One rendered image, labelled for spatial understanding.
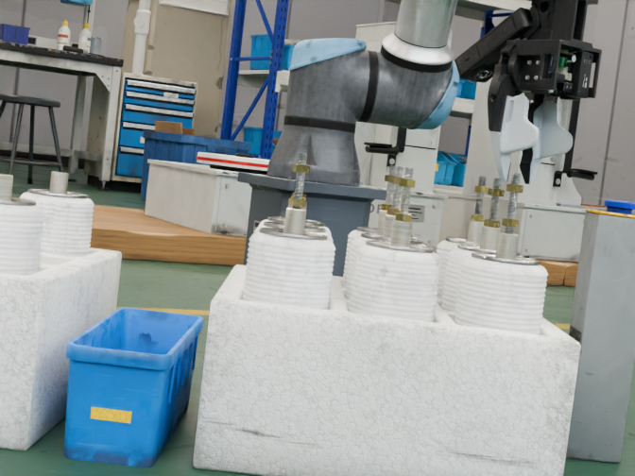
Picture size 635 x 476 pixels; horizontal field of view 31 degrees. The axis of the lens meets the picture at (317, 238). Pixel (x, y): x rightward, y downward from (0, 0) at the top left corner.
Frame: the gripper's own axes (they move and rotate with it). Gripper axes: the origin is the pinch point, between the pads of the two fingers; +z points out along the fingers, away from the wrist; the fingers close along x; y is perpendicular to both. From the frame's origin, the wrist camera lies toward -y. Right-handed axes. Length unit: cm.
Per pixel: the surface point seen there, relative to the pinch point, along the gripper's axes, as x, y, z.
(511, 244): -0.5, 1.7, 8.1
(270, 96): 276, -423, -28
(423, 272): -9.8, -1.9, 12.0
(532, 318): 0.1, 5.4, 15.7
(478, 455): -6.0, 5.7, 30.2
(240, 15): 288, -479, -76
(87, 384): -39, -18, 27
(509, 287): -2.9, 4.3, 12.5
